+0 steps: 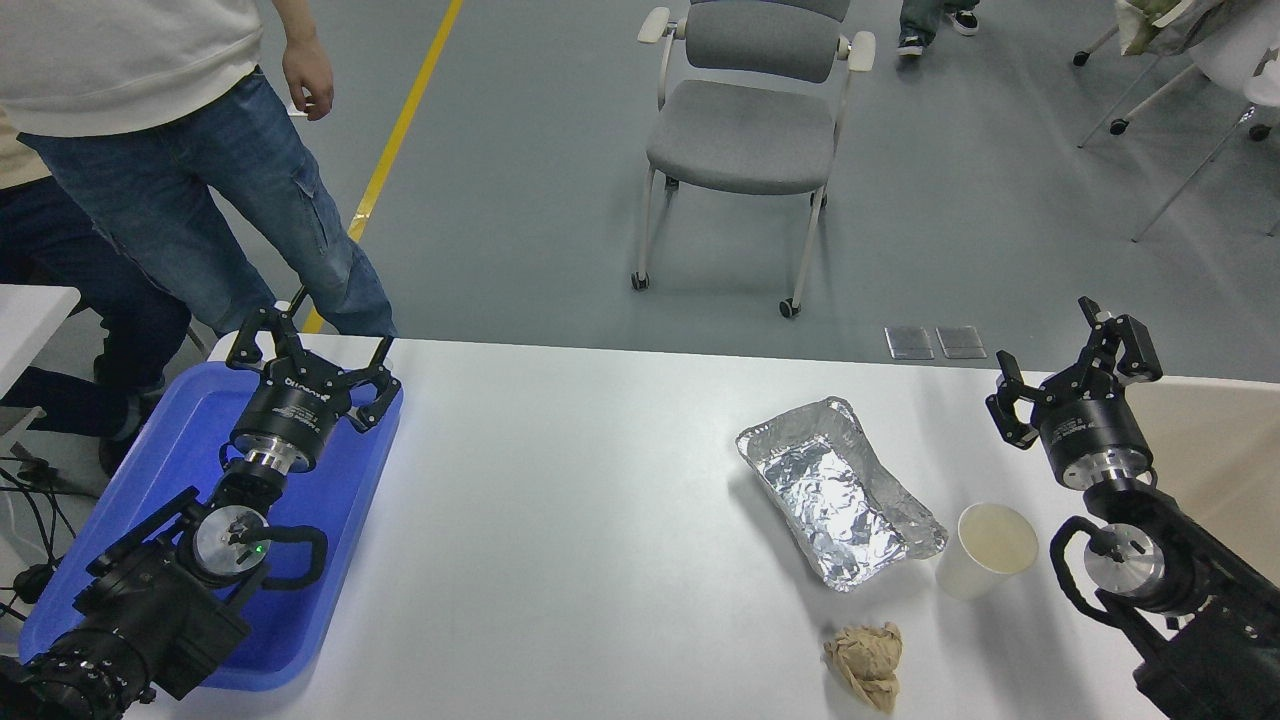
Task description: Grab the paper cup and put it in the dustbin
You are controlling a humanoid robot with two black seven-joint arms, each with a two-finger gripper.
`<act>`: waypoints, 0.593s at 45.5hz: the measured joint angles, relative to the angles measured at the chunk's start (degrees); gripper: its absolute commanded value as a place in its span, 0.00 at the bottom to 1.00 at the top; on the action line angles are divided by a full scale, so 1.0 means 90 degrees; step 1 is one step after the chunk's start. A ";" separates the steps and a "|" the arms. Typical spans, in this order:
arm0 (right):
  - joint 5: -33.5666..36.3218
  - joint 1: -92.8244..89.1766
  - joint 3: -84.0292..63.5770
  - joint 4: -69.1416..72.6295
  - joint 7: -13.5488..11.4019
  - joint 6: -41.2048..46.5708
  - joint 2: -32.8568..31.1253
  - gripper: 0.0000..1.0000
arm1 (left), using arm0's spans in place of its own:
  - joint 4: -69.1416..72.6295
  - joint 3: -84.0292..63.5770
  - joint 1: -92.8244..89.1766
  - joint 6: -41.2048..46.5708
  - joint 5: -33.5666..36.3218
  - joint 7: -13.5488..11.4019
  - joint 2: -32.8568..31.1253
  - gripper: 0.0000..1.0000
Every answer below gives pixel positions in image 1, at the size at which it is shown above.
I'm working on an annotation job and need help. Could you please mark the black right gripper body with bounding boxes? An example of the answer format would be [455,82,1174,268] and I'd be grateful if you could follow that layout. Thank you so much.
[1035,370,1153,486]

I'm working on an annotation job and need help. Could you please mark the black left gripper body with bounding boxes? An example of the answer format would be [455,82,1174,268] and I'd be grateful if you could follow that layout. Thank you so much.
[230,360,353,471]

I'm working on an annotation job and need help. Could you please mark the white paper cup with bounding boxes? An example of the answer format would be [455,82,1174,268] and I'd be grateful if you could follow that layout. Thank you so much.
[935,503,1039,601]

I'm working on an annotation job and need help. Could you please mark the person's hand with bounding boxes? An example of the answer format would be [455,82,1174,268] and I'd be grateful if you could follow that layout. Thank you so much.
[283,38,335,122]

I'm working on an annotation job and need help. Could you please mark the blue plastic tray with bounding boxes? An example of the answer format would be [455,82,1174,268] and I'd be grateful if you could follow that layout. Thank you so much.
[18,360,404,693]

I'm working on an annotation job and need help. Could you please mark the large pale bin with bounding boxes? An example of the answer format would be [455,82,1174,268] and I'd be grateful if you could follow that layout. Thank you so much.
[1125,378,1280,601]

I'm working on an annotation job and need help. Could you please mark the crumpled foil tray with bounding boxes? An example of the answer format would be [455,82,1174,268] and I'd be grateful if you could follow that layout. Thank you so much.
[736,396,949,593]

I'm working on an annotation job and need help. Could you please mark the person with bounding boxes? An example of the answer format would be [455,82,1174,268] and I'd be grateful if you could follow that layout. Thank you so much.
[0,0,398,338]
[0,110,193,477]
[897,0,981,57]

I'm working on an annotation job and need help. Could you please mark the small white table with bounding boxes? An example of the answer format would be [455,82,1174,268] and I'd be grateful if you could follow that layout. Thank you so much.
[0,284,81,401]

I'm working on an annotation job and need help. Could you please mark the crumpled tan paper ball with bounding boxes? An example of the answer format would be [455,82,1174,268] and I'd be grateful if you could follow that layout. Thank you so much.
[823,622,903,714]

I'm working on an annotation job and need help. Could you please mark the white wheeled chair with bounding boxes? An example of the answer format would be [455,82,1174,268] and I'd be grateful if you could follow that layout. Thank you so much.
[1072,0,1280,242]

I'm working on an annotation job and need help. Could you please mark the pale bag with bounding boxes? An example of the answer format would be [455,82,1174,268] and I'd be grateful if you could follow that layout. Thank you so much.
[1115,0,1226,56]

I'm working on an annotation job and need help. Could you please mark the grey wheeled office chair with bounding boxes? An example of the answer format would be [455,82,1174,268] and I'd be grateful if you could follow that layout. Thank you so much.
[631,0,877,319]

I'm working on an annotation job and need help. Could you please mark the black floor cables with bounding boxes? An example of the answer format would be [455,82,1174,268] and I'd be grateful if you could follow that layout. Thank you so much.
[0,455,73,623]

